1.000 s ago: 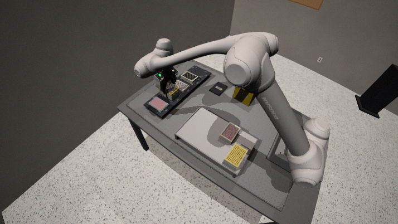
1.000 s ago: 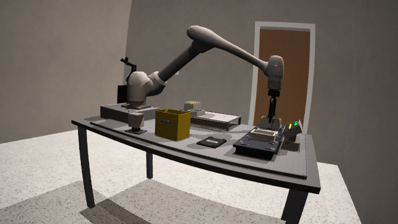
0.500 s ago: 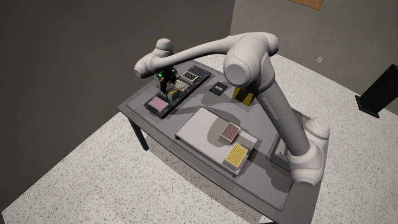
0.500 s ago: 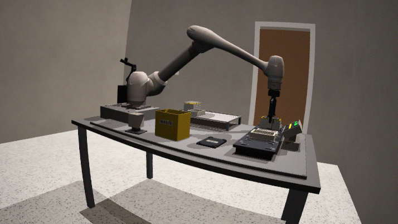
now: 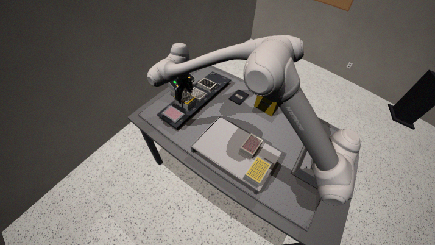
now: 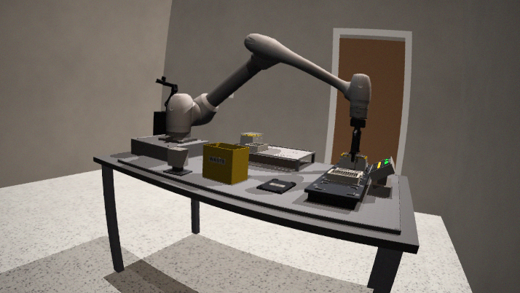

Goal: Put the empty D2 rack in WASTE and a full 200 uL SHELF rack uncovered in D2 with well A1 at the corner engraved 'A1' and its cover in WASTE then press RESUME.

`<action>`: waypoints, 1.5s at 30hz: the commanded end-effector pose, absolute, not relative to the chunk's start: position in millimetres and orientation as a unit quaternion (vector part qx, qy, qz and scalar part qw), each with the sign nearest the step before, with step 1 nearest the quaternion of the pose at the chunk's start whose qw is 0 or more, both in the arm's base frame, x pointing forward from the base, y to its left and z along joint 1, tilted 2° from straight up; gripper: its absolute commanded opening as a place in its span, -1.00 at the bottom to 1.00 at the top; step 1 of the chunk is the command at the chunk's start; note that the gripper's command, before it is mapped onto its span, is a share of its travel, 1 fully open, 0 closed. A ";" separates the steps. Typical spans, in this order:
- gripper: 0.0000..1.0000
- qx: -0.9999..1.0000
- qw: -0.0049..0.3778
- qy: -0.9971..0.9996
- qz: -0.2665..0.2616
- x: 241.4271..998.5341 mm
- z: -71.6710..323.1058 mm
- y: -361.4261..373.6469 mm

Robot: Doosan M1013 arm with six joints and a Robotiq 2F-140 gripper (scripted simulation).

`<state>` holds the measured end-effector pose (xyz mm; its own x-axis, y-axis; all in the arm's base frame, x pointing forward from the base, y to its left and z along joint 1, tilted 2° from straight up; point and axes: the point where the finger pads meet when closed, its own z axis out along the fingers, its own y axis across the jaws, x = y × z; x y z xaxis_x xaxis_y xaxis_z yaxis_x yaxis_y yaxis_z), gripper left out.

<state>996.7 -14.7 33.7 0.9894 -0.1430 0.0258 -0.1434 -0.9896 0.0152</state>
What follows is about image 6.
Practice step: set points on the yellow waste bin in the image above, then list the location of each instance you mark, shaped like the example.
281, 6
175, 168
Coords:
227, 163

